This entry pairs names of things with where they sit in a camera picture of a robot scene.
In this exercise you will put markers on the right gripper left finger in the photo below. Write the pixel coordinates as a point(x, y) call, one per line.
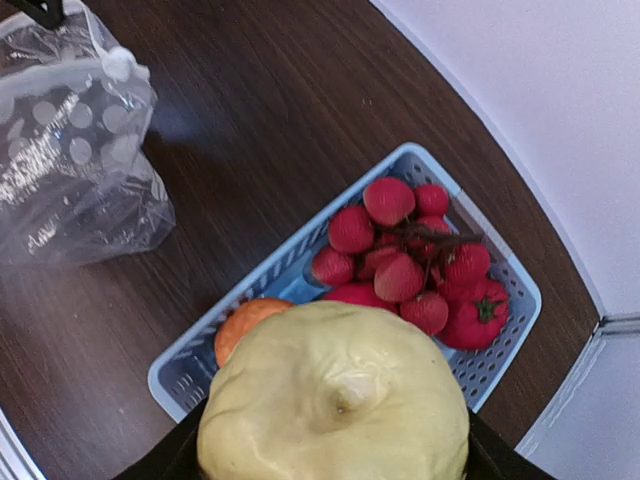
point(174, 457)

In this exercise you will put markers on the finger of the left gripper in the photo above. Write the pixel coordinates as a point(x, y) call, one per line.
point(46, 13)

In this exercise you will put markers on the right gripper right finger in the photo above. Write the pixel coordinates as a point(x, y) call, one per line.
point(491, 458)

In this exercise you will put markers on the light blue plastic basket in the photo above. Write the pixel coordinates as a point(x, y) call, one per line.
point(180, 378)

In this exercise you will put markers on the red fake apple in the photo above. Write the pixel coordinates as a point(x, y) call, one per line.
point(361, 294)
point(477, 314)

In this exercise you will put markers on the orange fake orange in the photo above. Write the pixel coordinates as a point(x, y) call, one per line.
point(241, 321)

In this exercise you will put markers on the clear polka dot zip bag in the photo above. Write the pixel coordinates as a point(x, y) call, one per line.
point(76, 105)

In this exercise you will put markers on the pale yellow fake pear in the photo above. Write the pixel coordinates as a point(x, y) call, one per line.
point(329, 390)

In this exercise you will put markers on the red lychee bunch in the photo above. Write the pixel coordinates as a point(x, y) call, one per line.
point(397, 238)

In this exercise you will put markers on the right aluminium frame post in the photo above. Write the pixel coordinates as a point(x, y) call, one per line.
point(590, 428)

